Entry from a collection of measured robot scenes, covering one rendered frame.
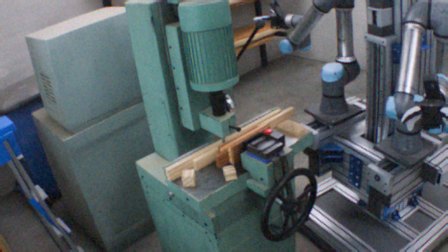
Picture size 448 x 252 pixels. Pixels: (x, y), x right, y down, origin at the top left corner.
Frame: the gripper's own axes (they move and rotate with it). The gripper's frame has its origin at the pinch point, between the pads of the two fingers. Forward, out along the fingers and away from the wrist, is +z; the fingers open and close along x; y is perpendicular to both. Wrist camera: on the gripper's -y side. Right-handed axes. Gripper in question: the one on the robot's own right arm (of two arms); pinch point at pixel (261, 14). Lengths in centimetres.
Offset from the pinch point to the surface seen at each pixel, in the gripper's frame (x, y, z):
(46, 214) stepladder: -157, 35, 7
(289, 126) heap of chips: -60, 23, -62
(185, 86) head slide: -89, -7, -41
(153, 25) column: -89, -31, -32
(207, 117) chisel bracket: -88, 6, -47
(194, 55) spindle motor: -89, -22, -52
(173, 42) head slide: -87, -24, -38
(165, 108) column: -94, 3, -30
